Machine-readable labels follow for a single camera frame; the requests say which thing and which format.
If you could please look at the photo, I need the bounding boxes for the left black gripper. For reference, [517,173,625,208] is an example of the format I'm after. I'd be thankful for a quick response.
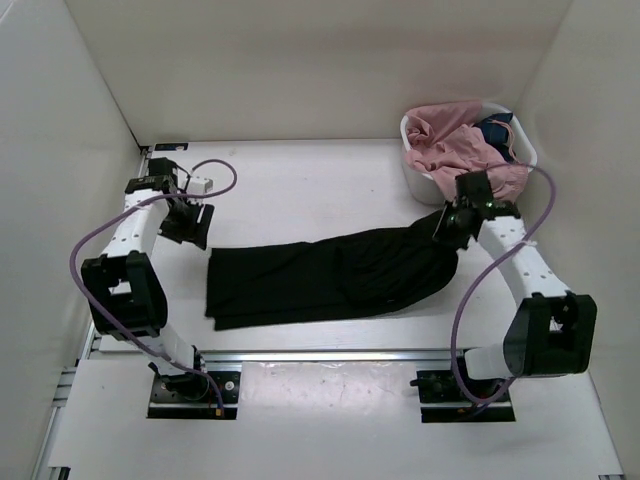
[158,196,216,251]

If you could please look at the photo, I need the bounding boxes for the black trousers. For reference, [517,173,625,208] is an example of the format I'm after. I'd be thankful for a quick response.
[205,212,458,331]

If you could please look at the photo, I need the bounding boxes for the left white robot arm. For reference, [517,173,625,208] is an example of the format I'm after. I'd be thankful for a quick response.
[80,157,214,402]

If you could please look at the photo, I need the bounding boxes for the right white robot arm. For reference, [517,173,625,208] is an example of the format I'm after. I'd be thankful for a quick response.
[433,171,597,405]

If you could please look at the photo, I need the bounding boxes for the pink trousers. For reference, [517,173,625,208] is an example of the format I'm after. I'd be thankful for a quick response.
[403,101,530,201]

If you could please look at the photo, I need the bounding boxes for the white laundry basket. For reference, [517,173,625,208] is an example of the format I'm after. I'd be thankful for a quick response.
[400,101,539,205]

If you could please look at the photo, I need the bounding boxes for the dark label sticker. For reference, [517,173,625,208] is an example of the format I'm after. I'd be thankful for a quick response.
[154,142,189,151]

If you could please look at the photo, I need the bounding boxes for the navy garment in basket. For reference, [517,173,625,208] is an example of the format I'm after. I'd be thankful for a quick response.
[474,112,518,164]

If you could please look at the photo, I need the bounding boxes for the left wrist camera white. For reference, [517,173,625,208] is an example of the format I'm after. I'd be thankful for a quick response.
[184,176,214,195]

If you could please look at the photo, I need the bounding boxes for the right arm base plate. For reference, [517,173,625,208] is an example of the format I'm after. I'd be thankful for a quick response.
[410,370,516,424]

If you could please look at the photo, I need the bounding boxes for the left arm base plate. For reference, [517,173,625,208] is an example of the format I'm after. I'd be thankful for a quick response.
[147,370,241,420]

